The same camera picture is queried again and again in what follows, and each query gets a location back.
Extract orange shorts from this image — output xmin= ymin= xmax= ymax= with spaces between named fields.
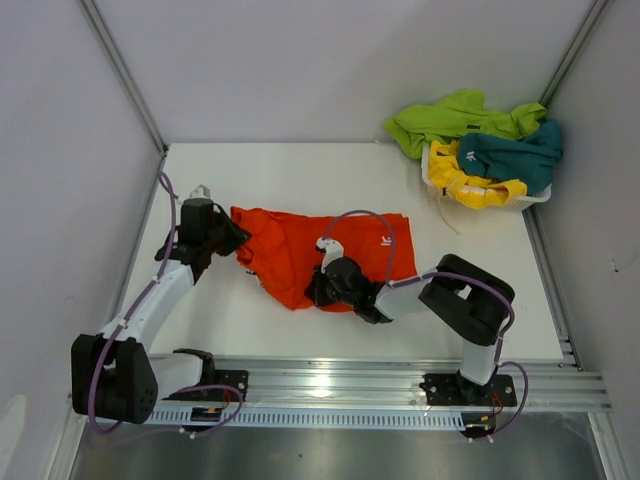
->
xmin=231 ymin=206 xmax=417 ymax=310

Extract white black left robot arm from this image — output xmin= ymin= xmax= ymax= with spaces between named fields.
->
xmin=71 ymin=197 xmax=250 ymax=425

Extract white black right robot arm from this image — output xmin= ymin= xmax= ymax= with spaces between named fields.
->
xmin=305 ymin=254 xmax=515 ymax=404

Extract yellow shorts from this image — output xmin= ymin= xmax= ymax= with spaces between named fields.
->
xmin=424 ymin=140 xmax=527 ymax=210

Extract lime green shorts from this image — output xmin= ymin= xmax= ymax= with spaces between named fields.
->
xmin=383 ymin=89 xmax=547 ymax=159

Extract teal shorts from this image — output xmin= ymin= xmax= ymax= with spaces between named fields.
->
xmin=457 ymin=120 xmax=563 ymax=196

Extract white plastic laundry basket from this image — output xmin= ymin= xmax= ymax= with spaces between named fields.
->
xmin=421 ymin=145 xmax=551 ymax=212

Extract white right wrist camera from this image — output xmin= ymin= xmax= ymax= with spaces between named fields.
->
xmin=315 ymin=237 xmax=344 ymax=273

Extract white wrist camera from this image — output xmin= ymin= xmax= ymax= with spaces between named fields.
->
xmin=189 ymin=184 xmax=211 ymax=199
xmin=315 ymin=237 xmax=344 ymax=273

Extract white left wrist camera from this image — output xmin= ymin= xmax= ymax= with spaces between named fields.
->
xmin=189 ymin=184 xmax=211 ymax=199

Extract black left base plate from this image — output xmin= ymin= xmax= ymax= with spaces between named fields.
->
xmin=196 ymin=370 xmax=249 ymax=402

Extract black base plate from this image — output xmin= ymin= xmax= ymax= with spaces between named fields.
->
xmin=419 ymin=373 xmax=518 ymax=407
xmin=196 ymin=370 xmax=249 ymax=402

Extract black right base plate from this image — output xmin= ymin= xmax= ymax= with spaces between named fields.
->
xmin=419 ymin=373 xmax=518 ymax=407

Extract white slotted cable duct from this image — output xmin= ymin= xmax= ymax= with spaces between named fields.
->
xmin=146 ymin=407 xmax=464 ymax=431

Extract left aluminium frame post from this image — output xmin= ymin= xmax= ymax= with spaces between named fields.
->
xmin=77 ymin=0 xmax=168 ymax=156

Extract aluminium frame post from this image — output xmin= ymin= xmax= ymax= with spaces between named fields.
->
xmin=539 ymin=0 xmax=613 ymax=108
xmin=77 ymin=0 xmax=168 ymax=156

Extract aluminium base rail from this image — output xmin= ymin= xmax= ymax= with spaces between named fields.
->
xmin=144 ymin=355 xmax=614 ymax=414

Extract right aluminium frame post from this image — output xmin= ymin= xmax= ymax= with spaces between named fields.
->
xmin=539 ymin=0 xmax=613 ymax=108

